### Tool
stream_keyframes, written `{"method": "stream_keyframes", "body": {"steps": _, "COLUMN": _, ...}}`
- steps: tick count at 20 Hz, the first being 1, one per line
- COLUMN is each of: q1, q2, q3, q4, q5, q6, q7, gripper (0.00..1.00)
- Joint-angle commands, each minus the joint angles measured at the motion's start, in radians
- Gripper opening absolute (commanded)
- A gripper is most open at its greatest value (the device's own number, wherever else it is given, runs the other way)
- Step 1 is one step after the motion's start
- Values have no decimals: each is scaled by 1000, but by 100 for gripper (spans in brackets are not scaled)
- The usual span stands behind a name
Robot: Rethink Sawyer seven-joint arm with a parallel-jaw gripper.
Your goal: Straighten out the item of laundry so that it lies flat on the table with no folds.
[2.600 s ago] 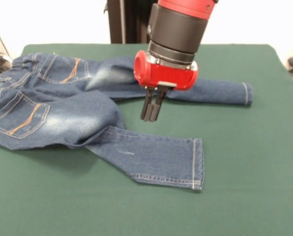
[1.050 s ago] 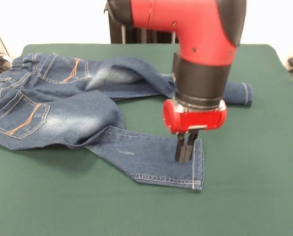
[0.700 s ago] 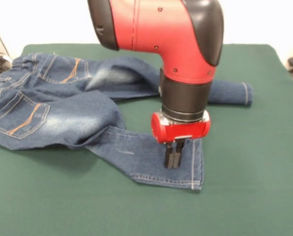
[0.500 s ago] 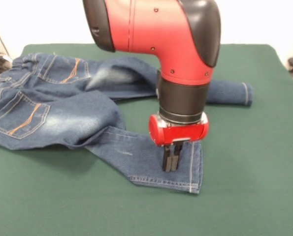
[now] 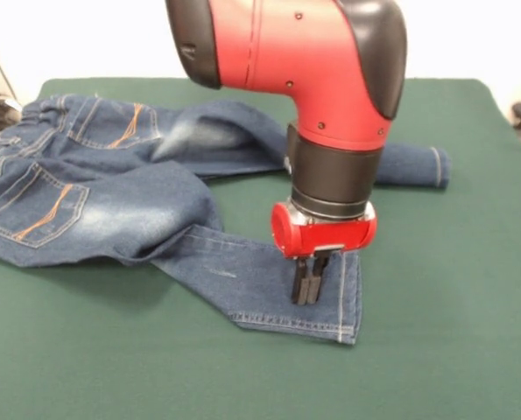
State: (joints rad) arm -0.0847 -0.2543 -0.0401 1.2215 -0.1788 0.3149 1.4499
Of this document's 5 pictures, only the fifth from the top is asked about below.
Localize blue denim jeans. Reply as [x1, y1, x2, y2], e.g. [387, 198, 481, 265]
[0, 94, 453, 347]

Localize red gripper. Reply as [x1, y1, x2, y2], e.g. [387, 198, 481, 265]
[271, 200, 378, 305]

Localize dark green table cloth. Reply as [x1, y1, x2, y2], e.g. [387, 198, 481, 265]
[0, 77, 521, 420]

